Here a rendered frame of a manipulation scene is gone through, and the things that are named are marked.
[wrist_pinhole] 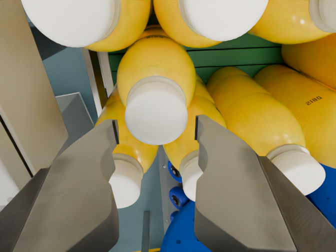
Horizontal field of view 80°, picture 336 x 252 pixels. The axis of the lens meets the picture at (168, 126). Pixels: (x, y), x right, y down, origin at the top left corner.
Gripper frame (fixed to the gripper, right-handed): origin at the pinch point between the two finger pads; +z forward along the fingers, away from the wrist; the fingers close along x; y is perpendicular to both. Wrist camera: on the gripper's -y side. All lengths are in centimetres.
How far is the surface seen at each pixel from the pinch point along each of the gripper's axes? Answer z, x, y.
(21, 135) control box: 3.5, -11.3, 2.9
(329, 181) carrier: 36, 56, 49
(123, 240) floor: 111, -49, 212
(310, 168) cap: 0.0, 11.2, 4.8
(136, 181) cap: 0.4, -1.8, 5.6
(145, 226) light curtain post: 95, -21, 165
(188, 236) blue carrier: 6.1, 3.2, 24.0
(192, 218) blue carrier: 9.0, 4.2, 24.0
